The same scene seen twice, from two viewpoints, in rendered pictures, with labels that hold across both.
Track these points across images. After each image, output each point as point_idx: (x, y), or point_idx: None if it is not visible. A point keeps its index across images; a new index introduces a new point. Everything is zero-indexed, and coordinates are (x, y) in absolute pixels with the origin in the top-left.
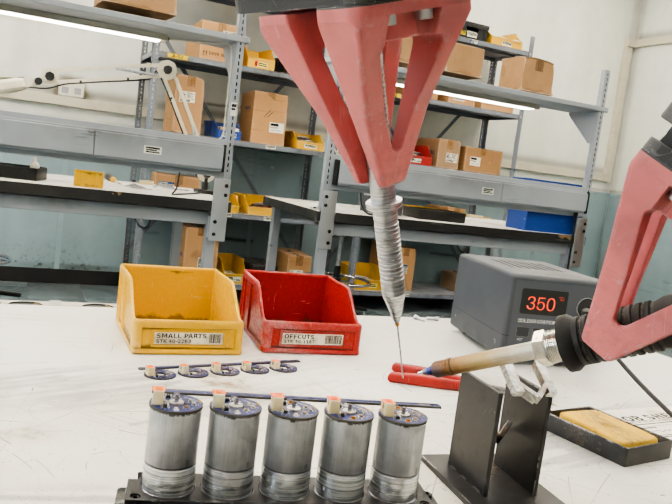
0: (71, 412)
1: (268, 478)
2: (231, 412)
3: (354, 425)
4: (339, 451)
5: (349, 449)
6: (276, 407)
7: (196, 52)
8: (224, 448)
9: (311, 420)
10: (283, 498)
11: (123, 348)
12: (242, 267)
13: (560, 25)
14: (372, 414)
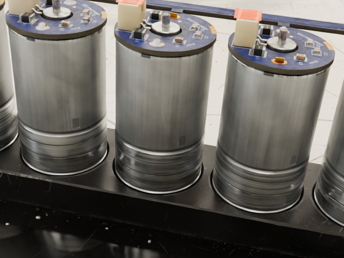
0: (6, 7)
1: (118, 149)
2: (31, 26)
3: (278, 77)
4: (245, 123)
5: (265, 123)
6: (125, 23)
7: None
8: (27, 91)
9: (188, 57)
10: (141, 187)
11: None
12: None
13: None
14: (330, 56)
